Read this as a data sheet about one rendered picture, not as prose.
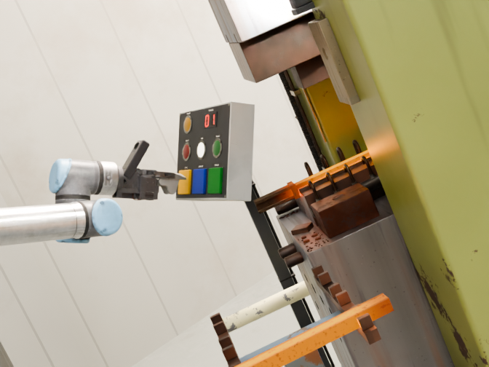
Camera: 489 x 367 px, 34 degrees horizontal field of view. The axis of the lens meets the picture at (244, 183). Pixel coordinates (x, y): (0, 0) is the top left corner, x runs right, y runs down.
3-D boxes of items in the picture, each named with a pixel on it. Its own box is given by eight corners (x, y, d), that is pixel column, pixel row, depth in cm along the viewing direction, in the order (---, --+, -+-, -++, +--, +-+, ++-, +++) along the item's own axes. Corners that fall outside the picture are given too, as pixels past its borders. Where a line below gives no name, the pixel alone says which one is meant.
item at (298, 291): (228, 337, 226) (221, 321, 225) (226, 330, 231) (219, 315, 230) (367, 273, 229) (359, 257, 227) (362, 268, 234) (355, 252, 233)
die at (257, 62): (256, 83, 173) (239, 43, 171) (244, 79, 192) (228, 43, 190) (428, 6, 175) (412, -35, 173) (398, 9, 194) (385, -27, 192)
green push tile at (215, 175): (219, 193, 224) (220, 167, 225) (207, 193, 231) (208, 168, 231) (224, 193, 225) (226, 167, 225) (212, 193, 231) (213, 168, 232)
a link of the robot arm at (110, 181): (92, 162, 214) (105, 160, 206) (110, 163, 216) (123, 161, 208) (91, 194, 214) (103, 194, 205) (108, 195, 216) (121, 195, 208)
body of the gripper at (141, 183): (149, 199, 221) (108, 197, 215) (150, 169, 222) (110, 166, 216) (160, 199, 215) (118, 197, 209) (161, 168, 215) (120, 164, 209)
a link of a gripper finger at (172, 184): (185, 195, 223) (154, 193, 218) (185, 174, 223) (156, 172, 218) (189, 195, 220) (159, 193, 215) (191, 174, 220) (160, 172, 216)
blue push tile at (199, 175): (203, 193, 233) (204, 168, 233) (192, 193, 239) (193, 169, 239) (208, 194, 234) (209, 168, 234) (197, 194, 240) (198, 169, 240)
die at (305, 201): (316, 226, 180) (303, 193, 178) (299, 208, 200) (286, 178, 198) (481, 151, 182) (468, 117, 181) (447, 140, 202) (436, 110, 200)
